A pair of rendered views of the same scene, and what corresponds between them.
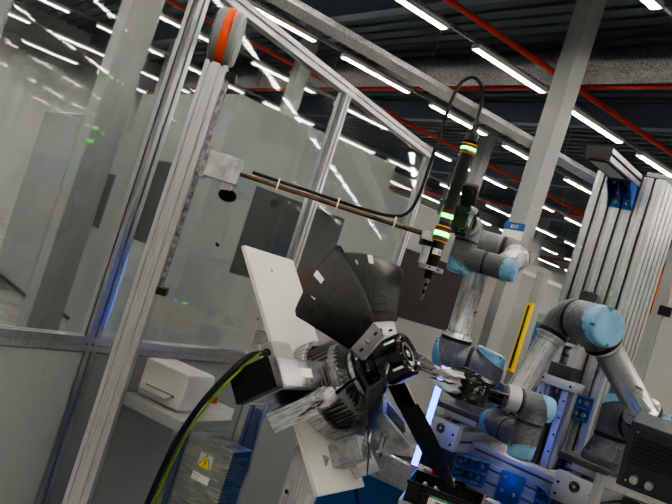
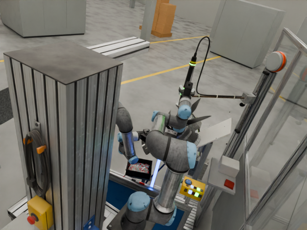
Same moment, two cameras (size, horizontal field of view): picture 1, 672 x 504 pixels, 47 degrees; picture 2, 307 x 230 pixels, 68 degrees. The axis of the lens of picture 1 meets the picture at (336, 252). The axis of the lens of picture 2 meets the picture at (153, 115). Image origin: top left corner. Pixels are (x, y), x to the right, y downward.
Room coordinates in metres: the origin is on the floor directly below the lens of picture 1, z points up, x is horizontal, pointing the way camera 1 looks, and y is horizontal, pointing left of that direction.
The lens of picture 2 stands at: (3.55, -0.93, 2.31)
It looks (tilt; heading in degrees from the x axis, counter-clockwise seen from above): 32 degrees down; 162
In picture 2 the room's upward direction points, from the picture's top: 13 degrees clockwise
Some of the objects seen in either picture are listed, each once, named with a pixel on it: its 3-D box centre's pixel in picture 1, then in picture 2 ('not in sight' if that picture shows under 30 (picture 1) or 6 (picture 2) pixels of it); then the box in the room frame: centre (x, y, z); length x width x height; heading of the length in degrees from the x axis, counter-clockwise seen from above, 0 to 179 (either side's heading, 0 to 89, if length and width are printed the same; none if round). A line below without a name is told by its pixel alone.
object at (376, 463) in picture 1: (365, 459); not in sight; (2.08, -0.25, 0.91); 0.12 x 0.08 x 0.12; 60
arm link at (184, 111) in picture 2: (470, 227); (184, 110); (2.47, -0.39, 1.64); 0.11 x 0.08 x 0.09; 160
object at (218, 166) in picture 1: (221, 167); (248, 98); (2.05, 0.36, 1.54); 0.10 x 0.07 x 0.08; 95
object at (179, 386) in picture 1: (173, 384); (228, 165); (2.23, 0.33, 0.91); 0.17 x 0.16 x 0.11; 60
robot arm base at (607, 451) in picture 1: (608, 449); not in sight; (2.49, -1.03, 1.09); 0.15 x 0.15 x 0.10
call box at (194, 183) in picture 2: not in sight; (192, 189); (2.57, -0.19, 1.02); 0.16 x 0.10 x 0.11; 60
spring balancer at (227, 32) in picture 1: (226, 37); (276, 61); (2.05, 0.45, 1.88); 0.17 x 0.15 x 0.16; 150
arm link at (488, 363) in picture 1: (485, 366); (138, 206); (2.81, -0.65, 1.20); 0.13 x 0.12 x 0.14; 70
